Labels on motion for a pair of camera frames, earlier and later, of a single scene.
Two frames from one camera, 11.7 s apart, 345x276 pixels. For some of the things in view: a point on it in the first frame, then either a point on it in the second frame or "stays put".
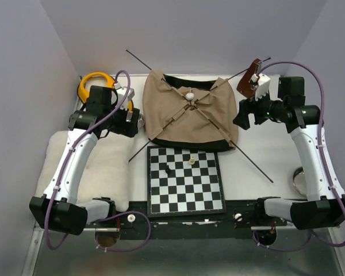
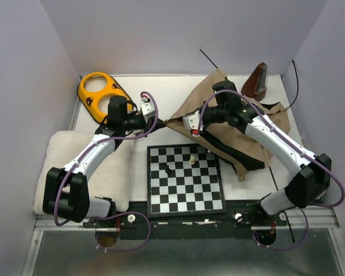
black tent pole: [211, 126] -> [209, 58]
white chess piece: [192, 160] stays put
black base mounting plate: [131, 221] stays put
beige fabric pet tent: [190, 112] -> [191, 113]
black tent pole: [191, 115] -> [269, 168]
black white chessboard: [183, 182] stays put
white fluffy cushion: [105, 173] stays put
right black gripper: [246, 106] -> [205, 125]
